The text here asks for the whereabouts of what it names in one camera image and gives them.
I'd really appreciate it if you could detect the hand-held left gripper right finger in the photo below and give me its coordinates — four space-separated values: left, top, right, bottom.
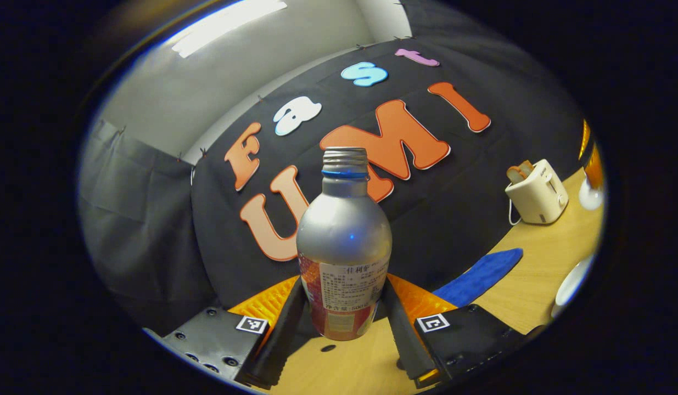
381 273 543 390

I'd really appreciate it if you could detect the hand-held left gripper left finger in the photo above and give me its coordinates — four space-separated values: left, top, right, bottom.
143 274 307 391

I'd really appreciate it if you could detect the white teacup lid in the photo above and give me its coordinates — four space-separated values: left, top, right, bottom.
578 176 605 212

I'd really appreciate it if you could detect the silver water bottle red label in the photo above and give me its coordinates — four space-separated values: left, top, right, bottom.
296 147 394 342

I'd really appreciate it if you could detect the white teacup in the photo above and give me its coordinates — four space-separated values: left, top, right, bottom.
551 253 596 320

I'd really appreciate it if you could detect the white toaster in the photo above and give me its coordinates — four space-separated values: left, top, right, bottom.
505 159 570 225

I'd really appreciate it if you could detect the blue towel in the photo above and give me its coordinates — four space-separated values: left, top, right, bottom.
433 248 524 308

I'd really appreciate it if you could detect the dark grey curtain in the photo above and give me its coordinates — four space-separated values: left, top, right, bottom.
78 117 220 336

